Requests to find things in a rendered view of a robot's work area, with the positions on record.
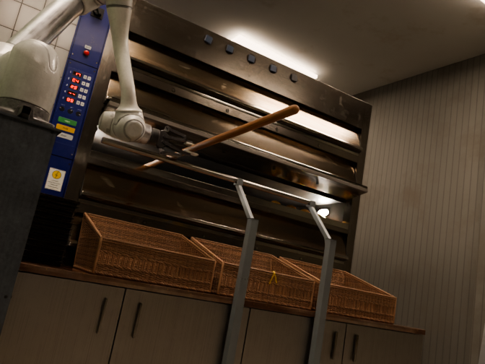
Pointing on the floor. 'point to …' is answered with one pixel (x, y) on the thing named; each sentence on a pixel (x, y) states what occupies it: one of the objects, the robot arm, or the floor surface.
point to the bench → (175, 326)
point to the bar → (252, 253)
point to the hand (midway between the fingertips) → (191, 149)
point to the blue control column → (90, 24)
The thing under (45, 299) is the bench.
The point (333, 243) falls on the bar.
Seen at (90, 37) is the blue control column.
